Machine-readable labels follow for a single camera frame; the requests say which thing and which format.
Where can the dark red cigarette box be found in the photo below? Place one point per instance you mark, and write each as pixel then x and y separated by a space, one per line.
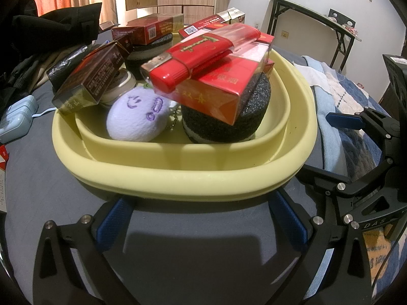
pixel 152 30

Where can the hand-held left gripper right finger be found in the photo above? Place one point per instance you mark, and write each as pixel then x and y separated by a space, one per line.
pixel 287 219

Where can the yellow plastic basin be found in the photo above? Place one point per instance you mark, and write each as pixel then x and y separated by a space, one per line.
pixel 178 165

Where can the blue white checked blanket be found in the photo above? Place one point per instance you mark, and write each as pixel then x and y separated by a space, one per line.
pixel 349 152

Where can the purple plush toy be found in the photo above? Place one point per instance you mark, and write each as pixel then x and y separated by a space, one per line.
pixel 136 114

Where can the black jacket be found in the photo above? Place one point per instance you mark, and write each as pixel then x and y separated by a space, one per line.
pixel 47 25

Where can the red lighter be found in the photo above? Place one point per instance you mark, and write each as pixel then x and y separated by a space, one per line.
pixel 178 66

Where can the black folding table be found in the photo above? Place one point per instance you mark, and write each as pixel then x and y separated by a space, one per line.
pixel 305 6

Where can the black glossy packet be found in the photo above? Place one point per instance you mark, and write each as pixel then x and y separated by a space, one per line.
pixel 63 65

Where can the black foam disc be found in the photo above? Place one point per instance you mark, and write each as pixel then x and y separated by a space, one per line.
pixel 216 124
pixel 146 57

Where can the gold white cigarette box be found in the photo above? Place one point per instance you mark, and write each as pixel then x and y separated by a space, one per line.
pixel 232 14

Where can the dark brown cigarette box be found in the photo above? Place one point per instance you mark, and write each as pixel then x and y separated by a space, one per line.
pixel 92 76

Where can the red white cigarette pack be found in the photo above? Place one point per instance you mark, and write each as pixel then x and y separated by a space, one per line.
pixel 3 157

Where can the yellow wall plate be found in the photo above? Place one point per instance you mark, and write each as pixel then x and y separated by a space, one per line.
pixel 285 34

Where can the beige round tin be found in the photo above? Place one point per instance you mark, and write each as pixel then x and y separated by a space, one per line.
pixel 122 84

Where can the black device with white discs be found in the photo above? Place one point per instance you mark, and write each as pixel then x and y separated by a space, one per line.
pixel 341 17

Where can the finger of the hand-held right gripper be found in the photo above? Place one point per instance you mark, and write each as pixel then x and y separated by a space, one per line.
pixel 321 179
pixel 345 120

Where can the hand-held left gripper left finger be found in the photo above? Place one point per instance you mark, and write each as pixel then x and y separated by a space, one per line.
pixel 111 225

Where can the light blue plastic case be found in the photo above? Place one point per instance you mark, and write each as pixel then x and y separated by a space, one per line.
pixel 16 117

